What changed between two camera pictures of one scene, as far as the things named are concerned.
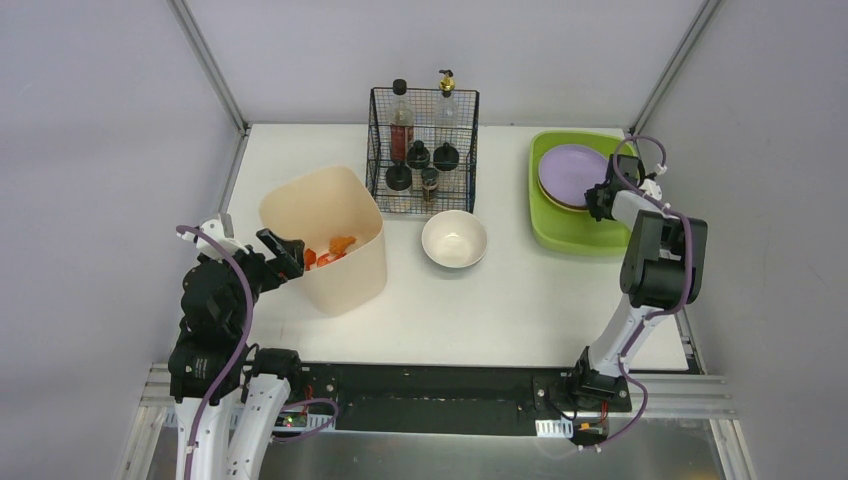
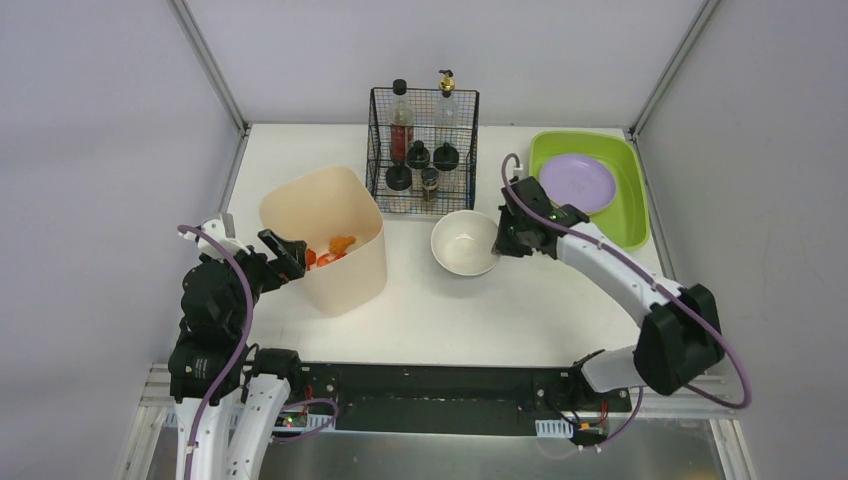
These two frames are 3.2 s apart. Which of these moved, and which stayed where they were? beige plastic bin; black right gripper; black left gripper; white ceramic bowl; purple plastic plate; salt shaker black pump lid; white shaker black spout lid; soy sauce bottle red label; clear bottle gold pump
Moved: purple plastic plate; black right gripper; white ceramic bowl
Stayed: black left gripper; clear bottle gold pump; white shaker black spout lid; salt shaker black pump lid; soy sauce bottle red label; beige plastic bin
